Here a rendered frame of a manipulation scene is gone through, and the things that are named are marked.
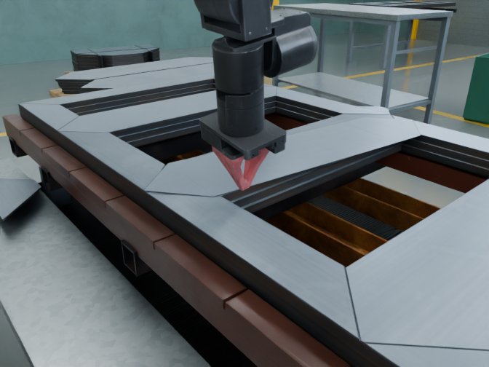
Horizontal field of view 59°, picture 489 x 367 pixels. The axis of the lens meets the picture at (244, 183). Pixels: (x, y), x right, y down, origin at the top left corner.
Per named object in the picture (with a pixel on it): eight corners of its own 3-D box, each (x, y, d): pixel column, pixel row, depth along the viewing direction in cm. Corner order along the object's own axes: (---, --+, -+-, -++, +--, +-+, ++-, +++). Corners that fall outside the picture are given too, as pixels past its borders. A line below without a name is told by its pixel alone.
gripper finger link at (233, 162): (243, 164, 65) (240, 107, 59) (274, 186, 61) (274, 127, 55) (205, 182, 62) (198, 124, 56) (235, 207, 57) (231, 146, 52)
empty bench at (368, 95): (271, 99, 474) (273, 5, 434) (318, 91, 510) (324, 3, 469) (380, 137, 362) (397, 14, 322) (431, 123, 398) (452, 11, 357)
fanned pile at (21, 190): (15, 167, 132) (12, 155, 130) (62, 217, 105) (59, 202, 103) (-31, 178, 125) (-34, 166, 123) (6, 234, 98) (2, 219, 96)
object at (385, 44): (338, 61, 687) (344, 3, 651) (406, 52, 772) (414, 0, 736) (381, 70, 625) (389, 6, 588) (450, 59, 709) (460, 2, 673)
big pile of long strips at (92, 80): (209, 66, 222) (209, 54, 220) (262, 79, 195) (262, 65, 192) (49, 89, 176) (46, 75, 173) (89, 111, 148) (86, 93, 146)
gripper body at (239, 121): (238, 115, 60) (235, 63, 56) (288, 145, 54) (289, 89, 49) (199, 131, 57) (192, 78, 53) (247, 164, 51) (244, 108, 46)
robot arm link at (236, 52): (201, 33, 48) (231, 46, 44) (249, 20, 51) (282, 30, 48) (206, 91, 52) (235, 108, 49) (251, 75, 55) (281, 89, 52)
